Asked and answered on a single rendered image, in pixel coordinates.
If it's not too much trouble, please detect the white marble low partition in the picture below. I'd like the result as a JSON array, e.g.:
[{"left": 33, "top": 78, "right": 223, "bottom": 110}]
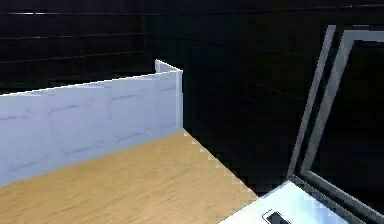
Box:
[{"left": 0, "top": 59, "right": 184, "bottom": 188}]

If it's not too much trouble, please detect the white flat cabinet top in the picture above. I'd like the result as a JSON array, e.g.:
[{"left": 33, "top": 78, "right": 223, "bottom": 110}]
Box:
[{"left": 218, "top": 180, "right": 351, "bottom": 224}]

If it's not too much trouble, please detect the grey framed dark window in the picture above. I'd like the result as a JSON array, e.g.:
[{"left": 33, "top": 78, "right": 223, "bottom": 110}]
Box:
[{"left": 287, "top": 24, "right": 384, "bottom": 224}]

